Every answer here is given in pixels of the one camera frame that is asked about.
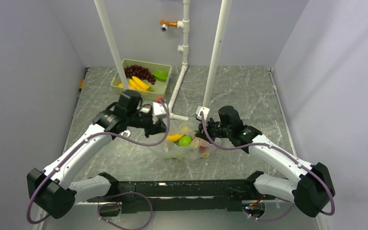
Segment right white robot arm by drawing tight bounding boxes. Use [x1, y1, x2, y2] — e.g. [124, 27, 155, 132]
[195, 105, 336, 218]

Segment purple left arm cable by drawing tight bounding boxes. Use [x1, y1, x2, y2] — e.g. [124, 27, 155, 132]
[26, 98, 172, 230]

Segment clear printed plastic bag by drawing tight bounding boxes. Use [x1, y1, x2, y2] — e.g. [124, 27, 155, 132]
[148, 118, 217, 160]

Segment pale green plastic basket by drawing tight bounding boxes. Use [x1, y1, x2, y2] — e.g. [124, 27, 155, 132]
[122, 59, 173, 100]

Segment green fake starfruit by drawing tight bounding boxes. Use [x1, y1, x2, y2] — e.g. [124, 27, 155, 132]
[153, 69, 168, 82]

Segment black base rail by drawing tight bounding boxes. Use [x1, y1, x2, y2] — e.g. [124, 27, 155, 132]
[88, 179, 265, 214]

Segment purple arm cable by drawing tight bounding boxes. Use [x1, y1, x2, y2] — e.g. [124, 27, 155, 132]
[26, 98, 172, 230]
[200, 111, 335, 223]

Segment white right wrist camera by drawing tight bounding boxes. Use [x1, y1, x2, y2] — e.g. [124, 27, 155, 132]
[195, 106, 210, 121]

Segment orange brass faucet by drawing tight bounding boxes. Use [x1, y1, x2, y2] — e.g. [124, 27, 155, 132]
[160, 20, 178, 32]

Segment green fake lime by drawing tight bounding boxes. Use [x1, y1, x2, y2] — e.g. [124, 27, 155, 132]
[178, 135, 193, 147]

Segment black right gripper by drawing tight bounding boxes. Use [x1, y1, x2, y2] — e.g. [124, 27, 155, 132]
[195, 115, 232, 144]

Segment dark red grape bunch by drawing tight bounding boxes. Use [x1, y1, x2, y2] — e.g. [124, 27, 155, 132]
[124, 65, 156, 85]

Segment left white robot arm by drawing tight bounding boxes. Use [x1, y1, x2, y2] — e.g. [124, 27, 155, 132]
[26, 90, 170, 224]

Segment white PVC pipe frame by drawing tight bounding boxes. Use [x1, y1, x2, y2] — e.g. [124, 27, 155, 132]
[94, 0, 232, 110]

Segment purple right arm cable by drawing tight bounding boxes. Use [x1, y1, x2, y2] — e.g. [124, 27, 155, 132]
[200, 111, 335, 223]

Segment yellow fake banana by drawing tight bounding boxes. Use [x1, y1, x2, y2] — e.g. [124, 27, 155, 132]
[128, 76, 153, 92]
[166, 134, 185, 142]

